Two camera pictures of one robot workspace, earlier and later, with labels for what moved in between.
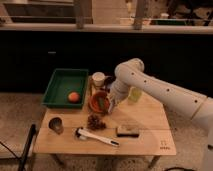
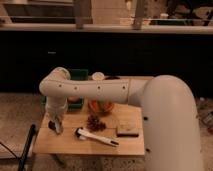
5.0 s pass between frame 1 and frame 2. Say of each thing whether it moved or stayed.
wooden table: stayed
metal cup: stayed
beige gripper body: moved
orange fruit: stayed
